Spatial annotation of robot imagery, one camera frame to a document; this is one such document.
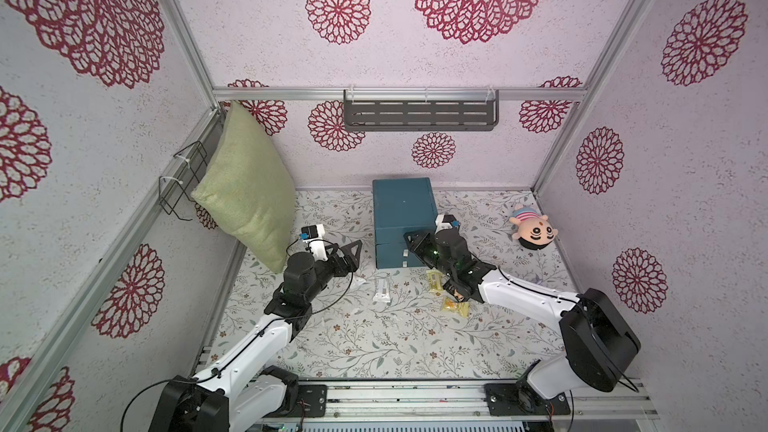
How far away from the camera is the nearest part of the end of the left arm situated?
1.99 feet

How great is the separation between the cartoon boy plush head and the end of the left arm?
A: 0.62 metres

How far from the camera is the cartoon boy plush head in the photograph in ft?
3.25
